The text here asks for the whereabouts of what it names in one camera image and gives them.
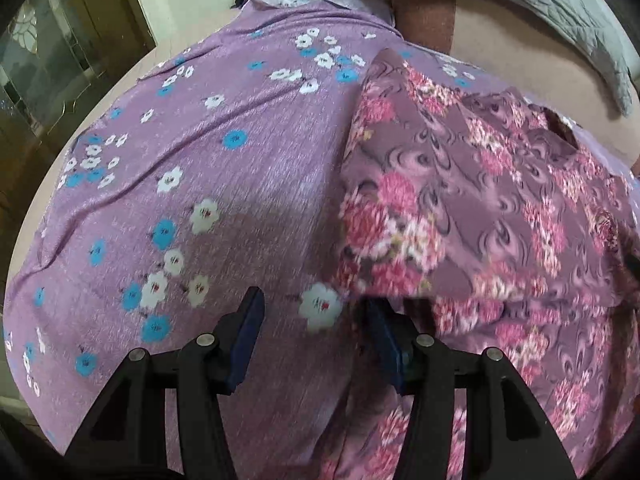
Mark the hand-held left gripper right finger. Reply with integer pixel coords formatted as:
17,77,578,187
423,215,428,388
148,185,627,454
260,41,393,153
354,297,576,480

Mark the white lilac pillow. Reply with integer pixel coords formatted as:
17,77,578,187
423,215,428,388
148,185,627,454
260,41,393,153
240,0,396,26

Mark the wooden door with glass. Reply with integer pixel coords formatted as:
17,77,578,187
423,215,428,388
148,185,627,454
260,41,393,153
0,0,156,221

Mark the purple floral patterned garment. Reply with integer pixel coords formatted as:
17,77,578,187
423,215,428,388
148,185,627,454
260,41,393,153
320,47,640,480

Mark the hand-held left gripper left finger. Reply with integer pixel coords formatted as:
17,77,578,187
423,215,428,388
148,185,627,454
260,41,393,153
65,286,266,480

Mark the grey quilted blanket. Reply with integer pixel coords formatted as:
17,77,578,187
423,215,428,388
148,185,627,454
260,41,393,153
320,0,633,118

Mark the lilac flowered bedsheet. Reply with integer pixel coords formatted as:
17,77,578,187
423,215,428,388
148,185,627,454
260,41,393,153
2,0,640,480

